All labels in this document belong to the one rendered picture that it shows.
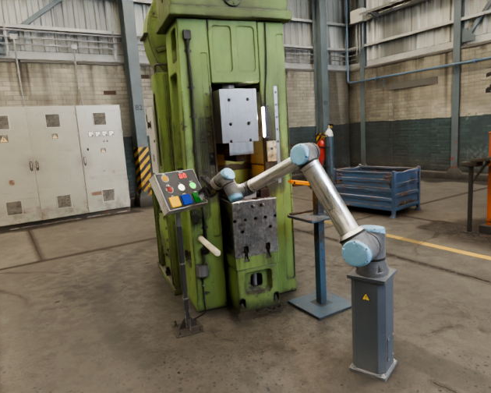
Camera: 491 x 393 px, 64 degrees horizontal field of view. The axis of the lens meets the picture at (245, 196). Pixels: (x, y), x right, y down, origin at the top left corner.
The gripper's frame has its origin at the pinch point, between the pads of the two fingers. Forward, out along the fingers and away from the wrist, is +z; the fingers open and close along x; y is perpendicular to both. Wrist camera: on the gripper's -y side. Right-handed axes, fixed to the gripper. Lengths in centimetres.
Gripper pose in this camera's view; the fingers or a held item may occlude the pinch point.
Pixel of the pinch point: (199, 194)
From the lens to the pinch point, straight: 282.6
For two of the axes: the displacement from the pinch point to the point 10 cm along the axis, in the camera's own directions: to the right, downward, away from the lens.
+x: 6.8, -1.6, 7.1
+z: -6.0, 4.3, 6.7
